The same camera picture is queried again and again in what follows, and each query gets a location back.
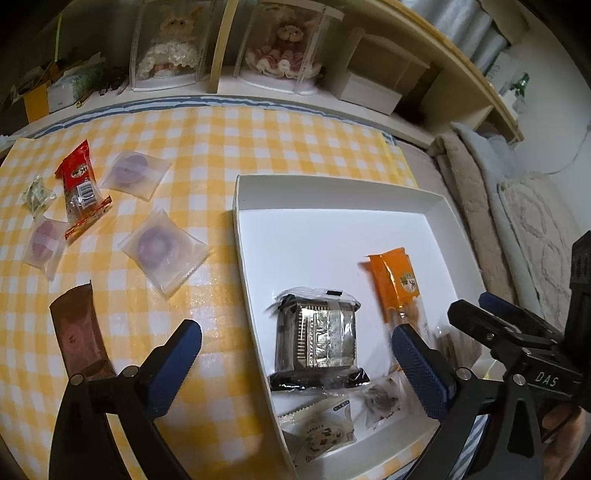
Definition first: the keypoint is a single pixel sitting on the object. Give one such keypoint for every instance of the white cardboard tray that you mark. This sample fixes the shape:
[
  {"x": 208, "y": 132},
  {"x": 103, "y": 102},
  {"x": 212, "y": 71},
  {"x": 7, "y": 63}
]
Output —
[{"x": 332, "y": 240}]

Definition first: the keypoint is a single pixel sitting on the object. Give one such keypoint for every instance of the dark foil cake packet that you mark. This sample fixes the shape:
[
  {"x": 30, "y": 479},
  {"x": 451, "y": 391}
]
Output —
[{"x": 316, "y": 339}]

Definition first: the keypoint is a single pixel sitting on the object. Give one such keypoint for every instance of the small green candy packet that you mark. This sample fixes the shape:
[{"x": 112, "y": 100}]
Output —
[{"x": 38, "y": 196}]

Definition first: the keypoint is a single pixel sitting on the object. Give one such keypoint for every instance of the person's right hand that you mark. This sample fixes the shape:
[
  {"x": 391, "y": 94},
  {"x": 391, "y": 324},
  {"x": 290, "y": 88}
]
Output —
[{"x": 565, "y": 443}]

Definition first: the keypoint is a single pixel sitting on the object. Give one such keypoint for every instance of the cookie print snack packet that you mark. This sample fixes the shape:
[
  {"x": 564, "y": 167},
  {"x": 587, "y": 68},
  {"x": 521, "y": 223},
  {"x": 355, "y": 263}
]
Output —
[{"x": 323, "y": 438}]

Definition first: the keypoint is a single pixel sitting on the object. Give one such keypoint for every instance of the plain white frosted packet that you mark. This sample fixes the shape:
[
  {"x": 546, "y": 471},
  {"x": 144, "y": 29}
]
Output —
[{"x": 300, "y": 408}]

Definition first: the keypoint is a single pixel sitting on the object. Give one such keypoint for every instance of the small dark pastry packet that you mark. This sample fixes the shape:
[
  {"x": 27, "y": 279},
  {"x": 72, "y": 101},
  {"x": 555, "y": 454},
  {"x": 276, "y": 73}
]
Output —
[{"x": 381, "y": 399}]

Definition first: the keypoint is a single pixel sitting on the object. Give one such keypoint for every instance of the cream tufted blanket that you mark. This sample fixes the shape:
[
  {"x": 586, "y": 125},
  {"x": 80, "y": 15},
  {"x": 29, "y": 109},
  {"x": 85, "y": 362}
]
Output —
[{"x": 540, "y": 221}]

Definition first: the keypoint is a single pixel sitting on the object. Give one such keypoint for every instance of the brown square snack packet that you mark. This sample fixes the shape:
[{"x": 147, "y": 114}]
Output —
[{"x": 78, "y": 332}]

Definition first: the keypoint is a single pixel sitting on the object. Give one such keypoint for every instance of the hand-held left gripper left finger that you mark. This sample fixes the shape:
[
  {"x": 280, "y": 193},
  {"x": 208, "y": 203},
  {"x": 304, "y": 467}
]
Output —
[{"x": 173, "y": 369}]

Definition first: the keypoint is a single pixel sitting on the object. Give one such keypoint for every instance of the white storage box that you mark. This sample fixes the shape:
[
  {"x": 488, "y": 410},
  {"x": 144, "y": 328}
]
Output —
[{"x": 369, "y": 94}]

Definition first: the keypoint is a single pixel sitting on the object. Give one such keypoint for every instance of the red snack packet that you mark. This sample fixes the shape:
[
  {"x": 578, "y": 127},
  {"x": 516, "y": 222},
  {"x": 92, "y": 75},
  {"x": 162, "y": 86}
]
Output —
[{"x": 78, "y": 184}]

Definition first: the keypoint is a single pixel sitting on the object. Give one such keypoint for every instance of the tissue box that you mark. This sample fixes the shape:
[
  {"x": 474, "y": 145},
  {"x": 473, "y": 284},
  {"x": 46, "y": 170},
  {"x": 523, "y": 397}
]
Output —
[{"x": 74, "y": 87}]

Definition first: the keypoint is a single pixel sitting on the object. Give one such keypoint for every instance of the wooden shelf unit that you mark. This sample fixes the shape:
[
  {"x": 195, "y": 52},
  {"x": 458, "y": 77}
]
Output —
[{"x": 415, "y": 55}]

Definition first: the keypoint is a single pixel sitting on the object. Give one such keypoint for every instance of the grey blue quilt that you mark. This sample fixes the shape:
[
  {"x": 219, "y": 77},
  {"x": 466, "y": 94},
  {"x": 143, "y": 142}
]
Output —
[{"x": 494, "y": 161}]

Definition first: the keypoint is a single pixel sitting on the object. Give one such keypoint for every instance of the pink dress doll case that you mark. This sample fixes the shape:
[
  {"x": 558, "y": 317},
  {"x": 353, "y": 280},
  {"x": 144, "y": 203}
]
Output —
[{"x": 286, "y": 50}]

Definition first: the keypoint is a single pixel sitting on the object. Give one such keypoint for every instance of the small wooden rack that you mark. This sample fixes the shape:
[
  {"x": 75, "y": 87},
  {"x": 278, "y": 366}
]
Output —
[{"x": 392, "y": 55}]

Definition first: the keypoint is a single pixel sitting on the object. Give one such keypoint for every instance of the purple pastry frosted packet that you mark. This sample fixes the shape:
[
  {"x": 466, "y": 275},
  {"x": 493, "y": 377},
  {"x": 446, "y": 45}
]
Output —
[
  {"x": 136, "y": 174},
  {"x": 161, "y": 249},
  {"x": 46, "y": 247}
]

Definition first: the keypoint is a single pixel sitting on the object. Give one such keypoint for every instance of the yellow box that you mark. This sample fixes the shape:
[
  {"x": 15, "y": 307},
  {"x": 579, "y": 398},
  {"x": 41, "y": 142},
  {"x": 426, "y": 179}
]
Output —
[{"x": 39, "y": 99}]

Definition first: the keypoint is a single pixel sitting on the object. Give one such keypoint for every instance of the cream dress doll case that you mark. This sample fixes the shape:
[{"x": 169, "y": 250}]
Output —
[{"x": 171, "y": 50}]

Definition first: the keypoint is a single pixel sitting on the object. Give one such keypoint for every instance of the yellow checked tablecloth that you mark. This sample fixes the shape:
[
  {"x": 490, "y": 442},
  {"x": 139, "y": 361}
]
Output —
[{"x": 207, "y": 138}]

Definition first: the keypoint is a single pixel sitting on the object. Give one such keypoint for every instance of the green glass bottle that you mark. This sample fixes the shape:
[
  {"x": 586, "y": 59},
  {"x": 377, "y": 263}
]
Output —
[{"x": 518, "y": 90}]

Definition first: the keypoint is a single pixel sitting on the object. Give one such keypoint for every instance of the grey curtain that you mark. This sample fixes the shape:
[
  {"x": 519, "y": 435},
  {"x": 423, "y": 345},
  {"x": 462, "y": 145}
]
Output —
[{"x": 461, "y": 27}]

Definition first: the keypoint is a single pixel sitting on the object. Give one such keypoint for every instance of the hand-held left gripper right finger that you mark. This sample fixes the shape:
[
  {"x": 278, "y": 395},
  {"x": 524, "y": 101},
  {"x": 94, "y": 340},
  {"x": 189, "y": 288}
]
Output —
[{"x": 422, "y": 369}]

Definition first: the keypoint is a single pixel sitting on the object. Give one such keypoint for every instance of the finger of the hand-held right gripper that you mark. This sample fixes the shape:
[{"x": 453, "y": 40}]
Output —
[
  {"x": 489, "y": 327},
  {"x": 496, "y": 302}
]

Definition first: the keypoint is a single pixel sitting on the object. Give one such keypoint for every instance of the orange snack packet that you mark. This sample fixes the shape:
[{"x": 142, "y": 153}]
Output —
[{"x": 397, "y": 281}]

